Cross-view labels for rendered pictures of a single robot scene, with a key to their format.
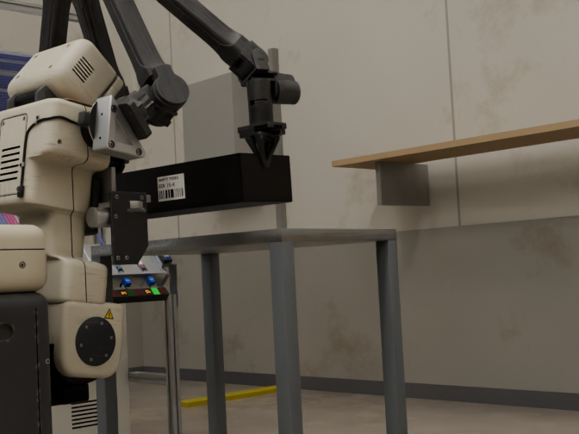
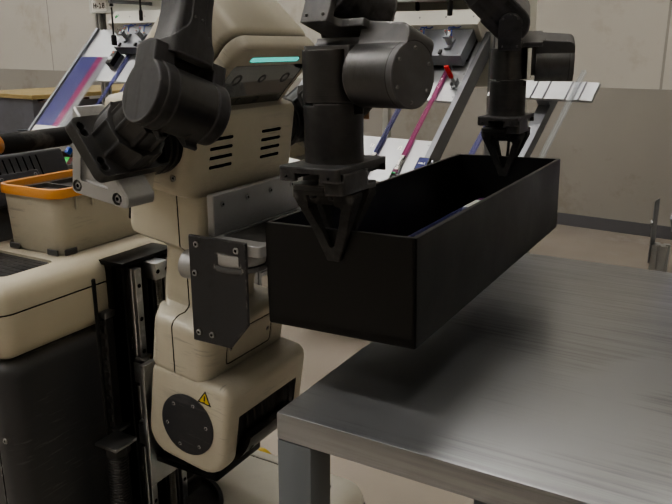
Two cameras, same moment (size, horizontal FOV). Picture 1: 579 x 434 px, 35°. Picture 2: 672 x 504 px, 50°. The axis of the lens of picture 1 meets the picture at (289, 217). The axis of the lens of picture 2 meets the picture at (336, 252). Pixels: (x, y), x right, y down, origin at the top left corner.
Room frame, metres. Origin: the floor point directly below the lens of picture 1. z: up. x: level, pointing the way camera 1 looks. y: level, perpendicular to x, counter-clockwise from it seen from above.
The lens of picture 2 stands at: (2.02, -0.63, 1.15)
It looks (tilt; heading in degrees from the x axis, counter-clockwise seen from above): 16 degrees down; 79
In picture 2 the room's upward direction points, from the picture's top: straight up
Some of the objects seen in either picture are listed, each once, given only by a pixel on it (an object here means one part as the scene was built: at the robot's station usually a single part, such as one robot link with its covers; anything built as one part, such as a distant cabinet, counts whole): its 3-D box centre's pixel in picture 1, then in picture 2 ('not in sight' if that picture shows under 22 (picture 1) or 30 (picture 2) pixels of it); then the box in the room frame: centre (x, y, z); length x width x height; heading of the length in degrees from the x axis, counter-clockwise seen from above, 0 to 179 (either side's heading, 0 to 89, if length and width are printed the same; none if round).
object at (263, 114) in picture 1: (261, 117); (334, 141); (2.15, 0.05, 1.06); 0.10 x 0.07 x 0.07; 49
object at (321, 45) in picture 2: (261, 91); (337, 76); (2.16, 0.05, 1.12); 0.07 x 0.06 x 0.07; 123
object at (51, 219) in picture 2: not in sight; (80, 207); (1.82, 0.72, 0.87); 0.23 x 0.15 x 0.11; 49
